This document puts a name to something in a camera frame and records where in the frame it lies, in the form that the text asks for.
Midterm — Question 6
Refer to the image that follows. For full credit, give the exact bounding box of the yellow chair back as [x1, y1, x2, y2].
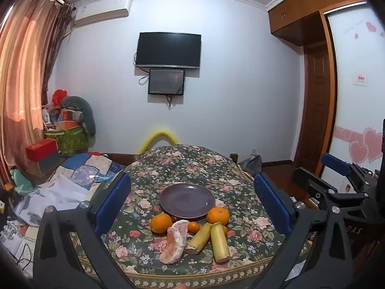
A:
[138, 128, 179, 155]

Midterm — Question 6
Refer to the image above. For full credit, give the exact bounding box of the pink curtain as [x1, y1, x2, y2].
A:
[0, 0, 74, 187]

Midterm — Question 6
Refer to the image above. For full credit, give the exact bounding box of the dark purple plate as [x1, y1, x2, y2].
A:
[159, 183, 216, 221]

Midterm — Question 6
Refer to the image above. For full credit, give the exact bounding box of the black wall television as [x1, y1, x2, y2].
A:
[135, 32, 202, 69]

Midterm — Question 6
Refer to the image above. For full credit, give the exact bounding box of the small black wall monitor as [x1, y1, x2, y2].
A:
[148, 68, 185, 96]

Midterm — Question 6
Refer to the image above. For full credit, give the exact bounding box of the large orange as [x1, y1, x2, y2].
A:
[206, 206, 230, 226]
[150, 213, 173, 235]

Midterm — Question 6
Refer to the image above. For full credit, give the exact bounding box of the pink pomelo piece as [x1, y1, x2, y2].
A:
[159, 219, 190, 265]

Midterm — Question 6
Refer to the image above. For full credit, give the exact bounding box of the brown wooden door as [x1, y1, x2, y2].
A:
[295, 43, 329, 173]

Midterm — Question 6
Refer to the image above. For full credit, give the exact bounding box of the orange box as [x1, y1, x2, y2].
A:
[55, 120, 80, 132]

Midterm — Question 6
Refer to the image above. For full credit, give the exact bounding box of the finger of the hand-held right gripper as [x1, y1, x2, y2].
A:
[320, 153, 379, 194]
[293, 167, 372, 215]

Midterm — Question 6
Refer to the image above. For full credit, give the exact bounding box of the wooden wardrobe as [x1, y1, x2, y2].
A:
[267, 0, 385, 193]

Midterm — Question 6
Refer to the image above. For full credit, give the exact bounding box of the red box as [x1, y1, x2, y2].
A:
[25, 139, 58, 162]

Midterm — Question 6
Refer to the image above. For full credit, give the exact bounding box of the dark grey bag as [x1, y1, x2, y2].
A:
[240, 155, 262, 173]

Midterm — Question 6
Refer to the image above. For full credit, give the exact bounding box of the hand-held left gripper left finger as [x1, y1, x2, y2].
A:
[32, 171, 137, 289]

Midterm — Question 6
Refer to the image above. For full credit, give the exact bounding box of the white crumpled cloth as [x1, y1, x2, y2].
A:
[14, 174, 100, 227]

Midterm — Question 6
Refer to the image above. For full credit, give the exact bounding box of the yellow sugarcane piece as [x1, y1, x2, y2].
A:
[209, 222, 231, 263]
[184, 222, 212, 255]

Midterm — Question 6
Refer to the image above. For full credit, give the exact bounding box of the green patterned bag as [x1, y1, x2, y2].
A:
[45, 126, 88, 158]

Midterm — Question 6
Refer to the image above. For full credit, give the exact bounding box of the teal cloth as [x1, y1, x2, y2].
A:
[9, 169, 34, 197]

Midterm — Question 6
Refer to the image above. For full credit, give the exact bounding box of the white air conditioner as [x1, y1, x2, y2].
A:
[73, 0, 133, 26]

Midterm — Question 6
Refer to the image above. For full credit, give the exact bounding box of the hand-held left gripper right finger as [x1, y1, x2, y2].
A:
[250, 171, 352, 289]

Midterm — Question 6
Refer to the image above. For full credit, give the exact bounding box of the red plastic bag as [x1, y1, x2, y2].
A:
[52, 89, 68, 105]

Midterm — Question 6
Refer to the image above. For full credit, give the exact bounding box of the green floral tablecloth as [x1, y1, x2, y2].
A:
[69, 144, 310, 277]

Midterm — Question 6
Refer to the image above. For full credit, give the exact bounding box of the blue patchwork quilt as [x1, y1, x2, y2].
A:
[39, 152, 136, 194]

